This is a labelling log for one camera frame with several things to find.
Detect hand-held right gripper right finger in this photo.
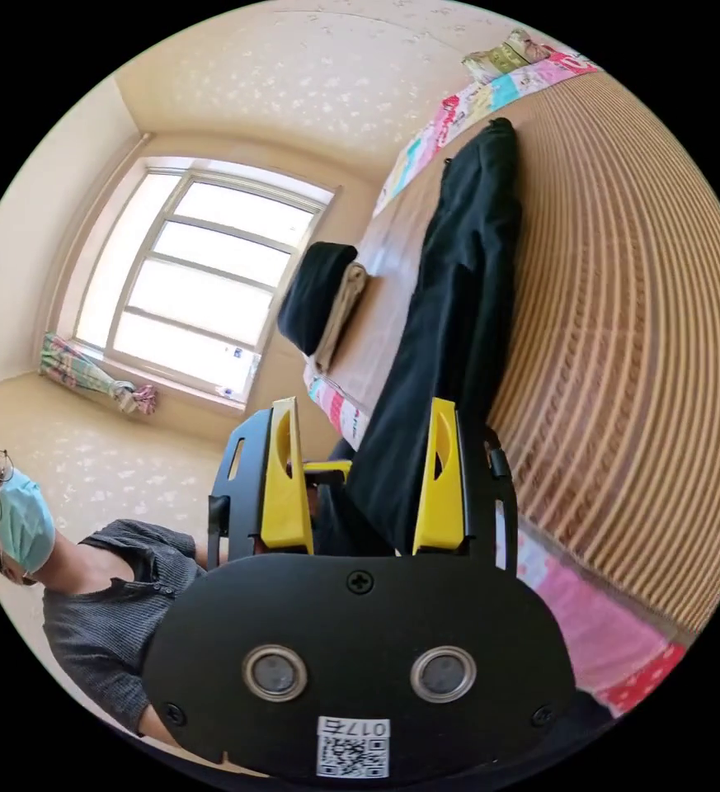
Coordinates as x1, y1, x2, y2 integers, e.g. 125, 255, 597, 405
411, 397, 465, 555

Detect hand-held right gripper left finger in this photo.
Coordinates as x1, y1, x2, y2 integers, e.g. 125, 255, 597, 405
260, 398, 315, 555

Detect black pants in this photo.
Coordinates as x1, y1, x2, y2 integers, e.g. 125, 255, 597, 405
327, 116, 525, 556

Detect pile of clothes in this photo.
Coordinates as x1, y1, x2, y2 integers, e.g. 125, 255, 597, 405
276, 242, 370, 375

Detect person's body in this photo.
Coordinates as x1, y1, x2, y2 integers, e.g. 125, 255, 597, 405
0, 443, 214, 738

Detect window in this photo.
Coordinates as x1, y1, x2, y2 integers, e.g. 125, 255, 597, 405
69, 157, 337, 411

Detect striped curtain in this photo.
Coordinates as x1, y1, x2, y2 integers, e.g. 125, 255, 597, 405
38, 331, 158, 417

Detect green printed pillow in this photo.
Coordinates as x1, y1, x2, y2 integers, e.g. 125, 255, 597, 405
461, 26, 550, 85

